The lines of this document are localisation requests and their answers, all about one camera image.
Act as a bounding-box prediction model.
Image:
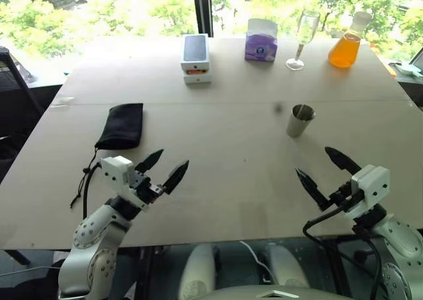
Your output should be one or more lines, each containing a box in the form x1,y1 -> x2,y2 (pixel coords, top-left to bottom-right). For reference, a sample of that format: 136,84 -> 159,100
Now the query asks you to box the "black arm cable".
303,204 -> 384,300
82,162 -> 102,220

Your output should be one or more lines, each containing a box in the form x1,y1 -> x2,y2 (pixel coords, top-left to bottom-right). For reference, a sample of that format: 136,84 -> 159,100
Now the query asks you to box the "white phone box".
179,33 -> 212,74

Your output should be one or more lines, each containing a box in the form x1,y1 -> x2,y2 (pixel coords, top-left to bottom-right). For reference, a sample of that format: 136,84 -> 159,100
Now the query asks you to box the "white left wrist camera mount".
100,155 -> 139,212

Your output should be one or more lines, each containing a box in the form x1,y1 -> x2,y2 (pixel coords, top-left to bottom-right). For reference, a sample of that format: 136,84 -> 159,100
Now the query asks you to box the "grey rounded robot leg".
266,243 -> 311,288
179,243 -> 218,300

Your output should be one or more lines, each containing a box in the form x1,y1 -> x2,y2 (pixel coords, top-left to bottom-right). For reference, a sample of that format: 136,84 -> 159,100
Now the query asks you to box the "black drawstring cord with toggle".
69,147 -> 101,209

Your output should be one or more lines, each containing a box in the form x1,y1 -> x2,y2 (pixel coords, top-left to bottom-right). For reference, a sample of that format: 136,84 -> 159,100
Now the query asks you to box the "clear wine glass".
285,10 -> 321,71

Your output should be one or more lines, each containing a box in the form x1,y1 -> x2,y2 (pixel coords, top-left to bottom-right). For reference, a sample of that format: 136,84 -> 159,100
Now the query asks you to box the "teal tray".
395,60 -> 422,78

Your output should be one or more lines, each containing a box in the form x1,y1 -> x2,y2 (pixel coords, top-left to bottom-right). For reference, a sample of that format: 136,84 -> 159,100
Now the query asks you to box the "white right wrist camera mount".
344,165 -> 390,222

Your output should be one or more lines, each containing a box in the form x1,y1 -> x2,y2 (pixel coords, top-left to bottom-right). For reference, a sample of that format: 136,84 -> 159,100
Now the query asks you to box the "flask with orange liquid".
327,11 -> 371,68

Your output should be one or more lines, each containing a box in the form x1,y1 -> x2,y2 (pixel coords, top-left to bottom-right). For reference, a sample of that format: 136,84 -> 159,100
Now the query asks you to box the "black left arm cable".
82,162 -> 102,220

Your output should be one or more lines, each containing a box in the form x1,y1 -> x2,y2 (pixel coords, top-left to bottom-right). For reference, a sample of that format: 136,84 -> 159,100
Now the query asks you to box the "small white flat box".
182,71 -> 213,86

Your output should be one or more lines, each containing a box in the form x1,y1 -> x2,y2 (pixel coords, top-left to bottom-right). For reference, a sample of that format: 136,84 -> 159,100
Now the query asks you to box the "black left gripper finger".
163,159 -> 190,196
135,149 -> 165,175

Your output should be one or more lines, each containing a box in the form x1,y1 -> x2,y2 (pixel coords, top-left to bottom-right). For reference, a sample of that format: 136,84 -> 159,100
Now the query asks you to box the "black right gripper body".
327,180 -> 360,212

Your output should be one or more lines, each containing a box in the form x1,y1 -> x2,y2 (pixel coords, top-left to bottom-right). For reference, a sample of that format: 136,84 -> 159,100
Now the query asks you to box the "black window frame post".
192,0 -> 215,39

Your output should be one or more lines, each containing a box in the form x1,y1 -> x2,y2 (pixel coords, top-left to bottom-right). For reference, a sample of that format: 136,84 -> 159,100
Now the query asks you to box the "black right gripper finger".
324,146 -> 362,176
295,168 -> 330,212

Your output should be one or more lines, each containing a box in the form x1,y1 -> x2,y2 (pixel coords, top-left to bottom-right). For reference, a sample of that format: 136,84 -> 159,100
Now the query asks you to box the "white cable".
238,241 -> 276,285

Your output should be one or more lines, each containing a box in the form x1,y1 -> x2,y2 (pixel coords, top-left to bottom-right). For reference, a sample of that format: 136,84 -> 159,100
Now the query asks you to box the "stainless steel cup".
286,104 -> 317,138

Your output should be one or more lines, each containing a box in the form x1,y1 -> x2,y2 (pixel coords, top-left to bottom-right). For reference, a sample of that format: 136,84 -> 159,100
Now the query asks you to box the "grey robot torso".
210,281 -> 340,300

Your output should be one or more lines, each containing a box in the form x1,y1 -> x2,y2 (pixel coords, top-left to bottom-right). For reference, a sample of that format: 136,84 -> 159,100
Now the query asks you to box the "black drawstring pouch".
94,102 -> 145,151

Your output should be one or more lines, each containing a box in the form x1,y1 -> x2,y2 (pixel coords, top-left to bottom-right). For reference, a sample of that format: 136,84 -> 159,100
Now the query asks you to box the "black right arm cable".
303,204 -> 384,300

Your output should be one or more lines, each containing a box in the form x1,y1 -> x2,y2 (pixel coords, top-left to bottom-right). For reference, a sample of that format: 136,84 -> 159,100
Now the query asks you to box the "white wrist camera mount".
344,165 -> 390,222
100,155 -> 139,212

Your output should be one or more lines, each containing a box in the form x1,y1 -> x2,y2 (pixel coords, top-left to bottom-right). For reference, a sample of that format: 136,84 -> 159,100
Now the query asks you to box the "purple tissue box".
244,18 -> 278,63

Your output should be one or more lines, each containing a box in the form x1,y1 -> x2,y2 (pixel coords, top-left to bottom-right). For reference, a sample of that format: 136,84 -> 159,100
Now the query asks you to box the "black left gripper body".
133,171 -> 165,212

